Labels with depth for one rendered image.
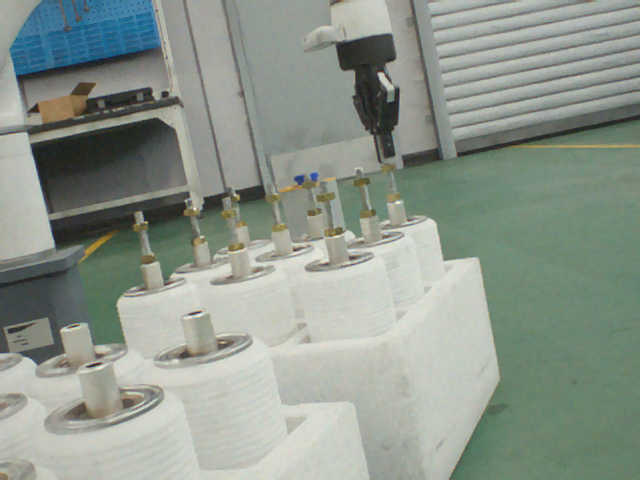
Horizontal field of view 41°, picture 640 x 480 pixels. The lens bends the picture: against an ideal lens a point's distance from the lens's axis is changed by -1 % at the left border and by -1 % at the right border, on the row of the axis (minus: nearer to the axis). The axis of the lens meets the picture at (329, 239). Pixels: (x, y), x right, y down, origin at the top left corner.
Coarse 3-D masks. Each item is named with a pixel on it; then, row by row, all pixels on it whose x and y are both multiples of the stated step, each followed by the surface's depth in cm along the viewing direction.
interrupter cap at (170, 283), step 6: (168, 282) 104; (174, 282) 102; (180, 282) 101; (132, 288) 104; (138, 288) 103; (144, 288) 103; (156, 288) 100; (162, 288) 99; (168, 288) 99; (126, 294) 100; (132, 294) 99; (138, 294) 99; (144, 294) 98
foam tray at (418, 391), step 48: (432, 288) 105; (480, 288) 118; (384, 336) 87; (432, 336) 94; (480, 336) 114; (288, 384) 89; (336, 384) 87; (384, 384) 86; (432, 384) 92; (480, 384) 111; (384, 432) 87; (432, 432) 90
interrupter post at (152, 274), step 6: (144, 264) 102; (150, 264) 101; (156, 264) 101; (144, 270) 101; (150, 270) 101; (156, 270) 101; (144, 276) 101; (150, 276) 101; (156, 276) 101; (162, 276) 102; (150, 282) 101; (156, 282) 101; (162, 282) 102; (150, 288) 101
